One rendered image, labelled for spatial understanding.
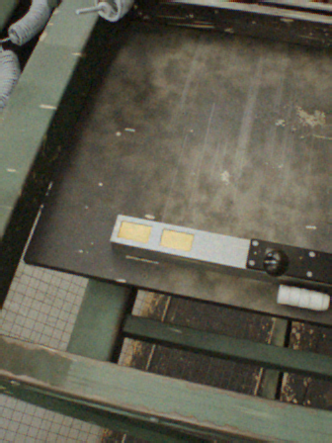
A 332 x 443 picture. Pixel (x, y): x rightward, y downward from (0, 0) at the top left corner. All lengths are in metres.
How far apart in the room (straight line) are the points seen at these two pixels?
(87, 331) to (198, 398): 0.23
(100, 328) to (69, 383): 0.14
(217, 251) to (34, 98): 0.43
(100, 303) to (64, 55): 0.47
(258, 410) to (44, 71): 0.69
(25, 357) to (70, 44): 0.59
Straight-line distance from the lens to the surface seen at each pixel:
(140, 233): 0.86
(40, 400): 1.46
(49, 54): 1.05
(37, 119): 0.95
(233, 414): 0.76
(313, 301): 0.84
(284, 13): 1.14
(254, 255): 0.83
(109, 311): 0.89
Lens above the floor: 1.92
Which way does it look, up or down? 18 degrees down
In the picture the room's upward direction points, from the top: 66 degrees counter-clockwise
